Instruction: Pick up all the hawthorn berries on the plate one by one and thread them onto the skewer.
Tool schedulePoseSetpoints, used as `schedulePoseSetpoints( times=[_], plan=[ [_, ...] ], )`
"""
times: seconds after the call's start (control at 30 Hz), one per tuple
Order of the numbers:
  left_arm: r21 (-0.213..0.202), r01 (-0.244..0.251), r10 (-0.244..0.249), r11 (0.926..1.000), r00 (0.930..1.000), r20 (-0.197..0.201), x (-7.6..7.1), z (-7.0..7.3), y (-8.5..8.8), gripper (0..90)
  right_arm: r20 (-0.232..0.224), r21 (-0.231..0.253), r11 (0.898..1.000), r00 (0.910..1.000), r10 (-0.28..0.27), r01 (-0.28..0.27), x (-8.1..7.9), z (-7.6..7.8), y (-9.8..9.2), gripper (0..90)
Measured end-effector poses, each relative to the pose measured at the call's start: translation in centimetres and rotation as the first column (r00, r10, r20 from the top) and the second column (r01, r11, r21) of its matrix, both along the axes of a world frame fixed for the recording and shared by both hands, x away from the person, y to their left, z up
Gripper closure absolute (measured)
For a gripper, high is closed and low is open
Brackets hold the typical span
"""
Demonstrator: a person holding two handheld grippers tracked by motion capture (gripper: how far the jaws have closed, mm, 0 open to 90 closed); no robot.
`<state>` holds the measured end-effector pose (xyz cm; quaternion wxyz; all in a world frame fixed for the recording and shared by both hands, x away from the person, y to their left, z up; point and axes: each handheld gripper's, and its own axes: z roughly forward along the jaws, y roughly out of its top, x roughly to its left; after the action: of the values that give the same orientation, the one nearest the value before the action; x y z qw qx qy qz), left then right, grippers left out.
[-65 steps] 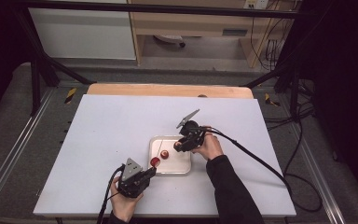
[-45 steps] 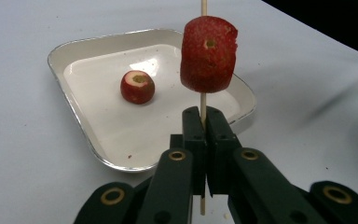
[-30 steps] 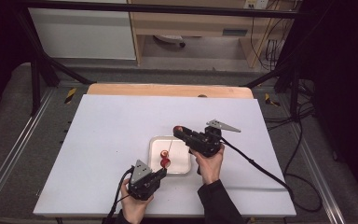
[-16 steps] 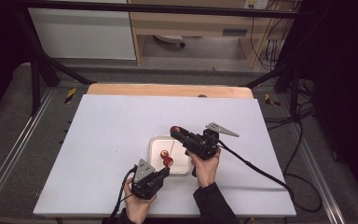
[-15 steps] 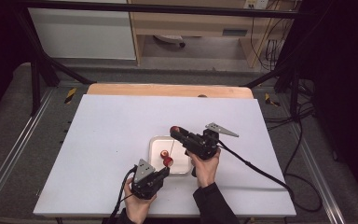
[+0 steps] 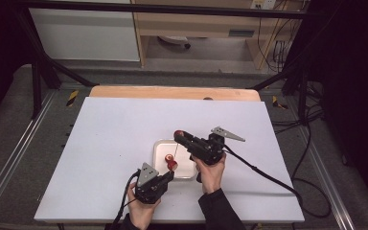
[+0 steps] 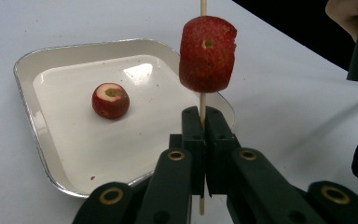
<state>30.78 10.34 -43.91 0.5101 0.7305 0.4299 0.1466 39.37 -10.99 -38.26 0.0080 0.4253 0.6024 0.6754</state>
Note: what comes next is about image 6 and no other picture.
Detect white square tray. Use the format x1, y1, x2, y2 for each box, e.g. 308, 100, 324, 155
151, 138, 199, 180

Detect yellow black tape strip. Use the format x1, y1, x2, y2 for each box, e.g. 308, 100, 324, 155
65, 89, 80, 107
271, 95, 288, 110

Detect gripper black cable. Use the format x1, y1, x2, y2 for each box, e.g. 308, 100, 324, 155
109, 170, 142, 230
222, 121, 333, 219

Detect black metal frame stand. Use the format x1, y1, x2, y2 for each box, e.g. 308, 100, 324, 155
14, 9, 99, 120
251, 15, 311, 125

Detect white cabinet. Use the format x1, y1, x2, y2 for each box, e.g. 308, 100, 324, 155
28, 0, 141, 62

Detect person's left hand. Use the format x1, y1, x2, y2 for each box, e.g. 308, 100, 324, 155
126, 181, 163, 230

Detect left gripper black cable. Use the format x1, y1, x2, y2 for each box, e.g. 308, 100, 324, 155
109, 170, 142, 230

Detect light wooden desk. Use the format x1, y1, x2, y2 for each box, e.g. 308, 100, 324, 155
130, 0, 305, 70

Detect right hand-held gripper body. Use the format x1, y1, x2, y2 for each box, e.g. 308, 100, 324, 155
188, 126, 246, 166

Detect white chair base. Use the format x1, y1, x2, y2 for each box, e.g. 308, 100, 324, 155
157, 34, 192, 50

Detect black horizontal frame bar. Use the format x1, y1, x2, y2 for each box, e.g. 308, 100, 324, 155
12, 0, 311, 20

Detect aluminium floor rail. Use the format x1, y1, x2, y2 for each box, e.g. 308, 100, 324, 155
0, 90, 58, 219
294, 123, 357, 230

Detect white wall socket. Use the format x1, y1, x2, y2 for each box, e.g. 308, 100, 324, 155
250, 0, 277, 11

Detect hanging black cables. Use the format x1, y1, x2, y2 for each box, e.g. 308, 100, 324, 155
256, 0, 302, 74

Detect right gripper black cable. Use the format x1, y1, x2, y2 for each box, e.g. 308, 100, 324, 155
222, 121, 333, 219

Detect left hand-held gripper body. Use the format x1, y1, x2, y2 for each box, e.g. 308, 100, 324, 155
134, 162, 171, 205

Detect wooden table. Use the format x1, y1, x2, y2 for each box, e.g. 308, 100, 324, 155
89, 84, 262, 103

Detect person's right hand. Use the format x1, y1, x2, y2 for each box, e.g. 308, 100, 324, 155
193, 152, 227, 196

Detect black floor cables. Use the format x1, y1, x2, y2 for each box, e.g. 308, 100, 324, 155
272, 80, 326, 135

